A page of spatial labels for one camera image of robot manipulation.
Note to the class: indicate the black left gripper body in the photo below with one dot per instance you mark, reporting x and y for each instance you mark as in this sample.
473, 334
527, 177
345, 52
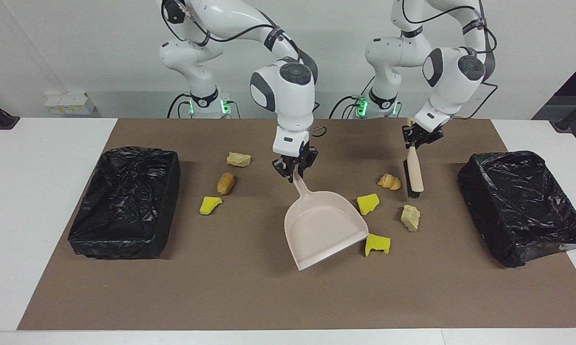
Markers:
424, 135

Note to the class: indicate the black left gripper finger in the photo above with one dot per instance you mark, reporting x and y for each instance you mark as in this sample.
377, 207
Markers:
436, 136
406, 139

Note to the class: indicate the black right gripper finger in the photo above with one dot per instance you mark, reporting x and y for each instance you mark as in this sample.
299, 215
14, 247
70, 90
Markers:
282, 173
308, 166

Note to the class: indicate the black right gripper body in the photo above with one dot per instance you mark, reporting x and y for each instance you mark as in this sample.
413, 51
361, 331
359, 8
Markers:
295, 162

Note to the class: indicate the beige brush black bristles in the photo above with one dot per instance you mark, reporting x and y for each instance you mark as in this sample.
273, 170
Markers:
416, 172

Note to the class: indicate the pale greenish foam chunk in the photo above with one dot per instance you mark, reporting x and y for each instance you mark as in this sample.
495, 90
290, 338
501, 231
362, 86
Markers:
238, 159

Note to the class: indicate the orange striped croissant toy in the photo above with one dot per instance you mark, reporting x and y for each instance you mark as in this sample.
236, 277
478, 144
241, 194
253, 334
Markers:
389, 182

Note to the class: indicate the brown peanut shaped bread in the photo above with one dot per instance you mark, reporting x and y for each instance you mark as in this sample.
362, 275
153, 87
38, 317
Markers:
225, 183

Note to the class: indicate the beige plastic dustpan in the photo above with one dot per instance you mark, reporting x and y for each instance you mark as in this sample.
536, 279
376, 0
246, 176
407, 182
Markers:
321, 230

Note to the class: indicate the yellow sponge piece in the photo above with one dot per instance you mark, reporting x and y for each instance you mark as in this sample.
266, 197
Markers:
378, 244
367, 203

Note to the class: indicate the small yellow sponge wedge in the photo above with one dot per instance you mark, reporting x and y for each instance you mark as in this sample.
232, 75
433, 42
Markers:
210, 205

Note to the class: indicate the pale beige foam chunk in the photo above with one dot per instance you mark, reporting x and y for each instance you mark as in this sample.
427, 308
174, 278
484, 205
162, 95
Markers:
411, 218

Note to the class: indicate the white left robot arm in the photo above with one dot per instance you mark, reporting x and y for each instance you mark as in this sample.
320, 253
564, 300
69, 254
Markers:
453, 72

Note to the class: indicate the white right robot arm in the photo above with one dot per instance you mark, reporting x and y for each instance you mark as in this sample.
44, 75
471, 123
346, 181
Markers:
292, 91

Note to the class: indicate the bin lined black bag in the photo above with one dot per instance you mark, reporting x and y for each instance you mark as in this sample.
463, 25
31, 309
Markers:
522, 206
125, 206

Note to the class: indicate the brown paper table mat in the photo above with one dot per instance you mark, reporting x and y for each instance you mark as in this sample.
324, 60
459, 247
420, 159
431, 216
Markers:
249, 297

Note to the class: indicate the black stand leg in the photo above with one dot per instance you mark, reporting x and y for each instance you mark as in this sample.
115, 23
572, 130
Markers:
0, 119
572, 117

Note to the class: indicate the white wall socket box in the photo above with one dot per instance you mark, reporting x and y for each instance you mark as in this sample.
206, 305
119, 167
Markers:
70, 103

